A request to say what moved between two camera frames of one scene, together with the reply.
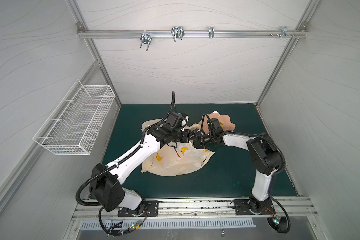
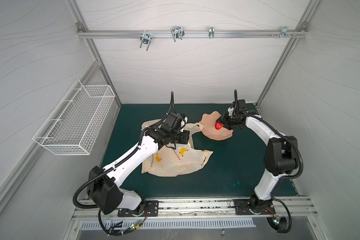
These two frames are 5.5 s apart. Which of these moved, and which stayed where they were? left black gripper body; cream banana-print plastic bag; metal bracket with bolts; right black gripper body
Moved: right black gripper body
Stayed: cream banana-print plastic bag; metal bracket with bolts; left black gripper body
